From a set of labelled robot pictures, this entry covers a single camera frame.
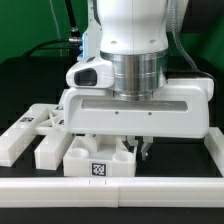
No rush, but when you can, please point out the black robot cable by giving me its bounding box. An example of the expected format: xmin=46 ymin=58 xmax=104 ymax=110
xmin=21 ymin=0 xmax=84 ymax=58

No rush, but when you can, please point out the white front fence rail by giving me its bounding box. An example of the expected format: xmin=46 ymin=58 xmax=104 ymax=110
xmin=0 ymin=177 xmax=224 ymax=208

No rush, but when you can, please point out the white right fence rail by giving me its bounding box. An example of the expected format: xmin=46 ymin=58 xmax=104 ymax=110
xmin=204 ymin=127 xmax=224 ymax=177

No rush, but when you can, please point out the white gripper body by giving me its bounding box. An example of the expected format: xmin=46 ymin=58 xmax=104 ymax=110
xmin=64 ymin=78 xmax=214 ymax=138

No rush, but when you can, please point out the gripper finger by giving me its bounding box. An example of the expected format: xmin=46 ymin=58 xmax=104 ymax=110
xmin=122 ymin=136 xmax=138 ymax=153
xmin=140 ymin=136 xmax=154 ymax=163

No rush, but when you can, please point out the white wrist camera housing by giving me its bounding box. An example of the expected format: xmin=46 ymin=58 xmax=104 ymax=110
xmin=66 ymin=57 xmax=115 ymax=89

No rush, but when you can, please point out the white fence rail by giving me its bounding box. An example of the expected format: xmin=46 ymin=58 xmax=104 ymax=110
xmin=204 ymin=127 xmax=224 ymax=177
xmin=0 ymin=177 xmax=224 ymax=208

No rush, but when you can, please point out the white chair back frame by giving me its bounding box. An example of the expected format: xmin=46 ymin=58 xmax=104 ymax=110
xmin=0 ymin=89 xmax=84 ymax=171

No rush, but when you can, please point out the white chair seat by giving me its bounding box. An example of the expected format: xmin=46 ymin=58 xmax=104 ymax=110
xmin=63 ymin=135 xmax=137 ymax=177

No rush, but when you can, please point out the braided grey cable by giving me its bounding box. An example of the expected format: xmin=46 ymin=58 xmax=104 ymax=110
xmin=169 ymin=0 xmax=216 ymax=98

